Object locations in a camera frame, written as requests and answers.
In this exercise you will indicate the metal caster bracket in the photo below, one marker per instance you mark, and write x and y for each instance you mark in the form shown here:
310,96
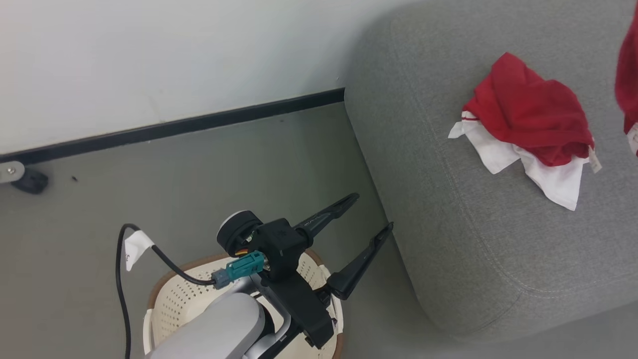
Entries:
10,172

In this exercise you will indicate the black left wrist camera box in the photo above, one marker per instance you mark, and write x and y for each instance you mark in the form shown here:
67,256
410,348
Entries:
281,247

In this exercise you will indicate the cream perforated plastic laundry basket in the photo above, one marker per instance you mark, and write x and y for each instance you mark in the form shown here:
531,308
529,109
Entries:
184,299

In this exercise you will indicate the grey fabric sofa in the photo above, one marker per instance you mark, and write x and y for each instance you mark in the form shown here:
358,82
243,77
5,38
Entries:
473,239

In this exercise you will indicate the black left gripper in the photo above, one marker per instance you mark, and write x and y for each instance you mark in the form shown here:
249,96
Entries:
304,309

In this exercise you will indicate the black caster wheel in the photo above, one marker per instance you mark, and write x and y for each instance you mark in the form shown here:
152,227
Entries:
31,182

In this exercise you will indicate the red and white shirt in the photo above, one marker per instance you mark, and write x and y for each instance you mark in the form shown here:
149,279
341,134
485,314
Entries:
533,114
629,80

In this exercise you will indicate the black wall baseboard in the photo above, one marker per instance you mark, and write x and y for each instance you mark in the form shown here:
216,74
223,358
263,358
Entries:
174,127

